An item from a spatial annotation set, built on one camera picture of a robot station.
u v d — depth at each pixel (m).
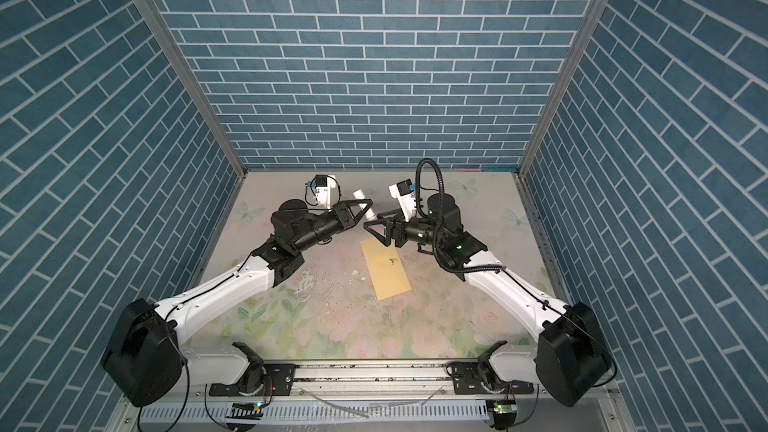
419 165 0.59
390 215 0.74
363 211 0.71
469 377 0.74
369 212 0.71
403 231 0.65
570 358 0.41
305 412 0.77
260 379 0.68
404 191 0.65
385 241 0.66
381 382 0.75
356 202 0.70
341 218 0.65
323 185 0.68
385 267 0.94
